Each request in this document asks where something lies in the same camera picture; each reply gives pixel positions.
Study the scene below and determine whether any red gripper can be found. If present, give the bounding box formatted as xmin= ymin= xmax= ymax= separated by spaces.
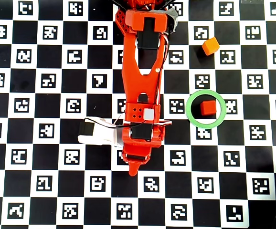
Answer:
xmin=122 ymin=140 xmax=163 ymax=177

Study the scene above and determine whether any red cube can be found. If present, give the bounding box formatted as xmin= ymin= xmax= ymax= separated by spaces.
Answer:
xmin=200 ymin=100 xmax=217 ymax=116

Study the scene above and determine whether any orange cube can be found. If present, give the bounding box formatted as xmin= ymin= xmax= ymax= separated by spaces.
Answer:
xmin=202 ymin=37 xmax=220 ymax=56

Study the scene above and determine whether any black white marker checkerboard mat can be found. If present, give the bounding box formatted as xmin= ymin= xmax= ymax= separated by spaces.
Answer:
xmin=0 ymin=0 xmax=276 ymax=227

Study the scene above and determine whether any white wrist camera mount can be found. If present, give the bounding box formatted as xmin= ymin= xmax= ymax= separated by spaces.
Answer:
xmin=77 ymin=118 xmax=124 ymax=147

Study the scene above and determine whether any thin black camera cable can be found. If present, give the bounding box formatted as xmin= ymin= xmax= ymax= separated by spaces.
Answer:
xmin=84 ymin=116 xmax=158 ymax=130

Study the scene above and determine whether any green flat ring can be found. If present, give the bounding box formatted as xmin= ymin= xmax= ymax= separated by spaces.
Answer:
xmin=185 ymin=89 xmax=226 ymax=130

